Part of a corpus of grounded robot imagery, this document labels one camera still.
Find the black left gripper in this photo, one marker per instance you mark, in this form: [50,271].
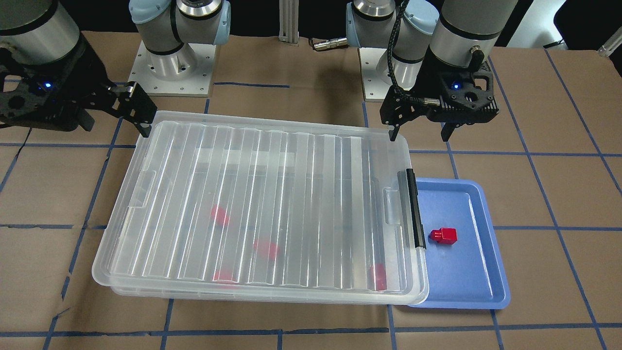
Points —
[427,78]

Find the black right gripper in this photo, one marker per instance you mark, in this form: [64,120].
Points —
[79,69]

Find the red block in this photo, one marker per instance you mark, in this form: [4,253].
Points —
[378,278]
[444,235]
[219,216]

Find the clear plastic box lid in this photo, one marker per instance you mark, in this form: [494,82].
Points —
[257,204]

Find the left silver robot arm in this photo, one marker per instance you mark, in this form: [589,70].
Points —
[435,61]

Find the red block under lid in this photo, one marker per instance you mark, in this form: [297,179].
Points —
[219,216]

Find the blue plastic tray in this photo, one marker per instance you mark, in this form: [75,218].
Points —
[470,273]

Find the clear plastic storage box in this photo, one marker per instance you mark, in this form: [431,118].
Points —
[267,291]

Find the red block centre box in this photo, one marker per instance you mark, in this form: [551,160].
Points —
[267,250]

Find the red block box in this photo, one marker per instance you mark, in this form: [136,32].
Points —
[267,250]
[226,277]

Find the red block front box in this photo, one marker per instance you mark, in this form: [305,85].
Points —
[226,277]

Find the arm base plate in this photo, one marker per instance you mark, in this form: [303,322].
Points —
[186,73]
[375,74]

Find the black box latch handle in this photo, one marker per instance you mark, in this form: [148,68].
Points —
[407,188]

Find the silver cable connector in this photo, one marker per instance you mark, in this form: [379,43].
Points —
[327,45]

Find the aluminium frame post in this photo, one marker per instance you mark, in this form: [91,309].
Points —
[288,22]

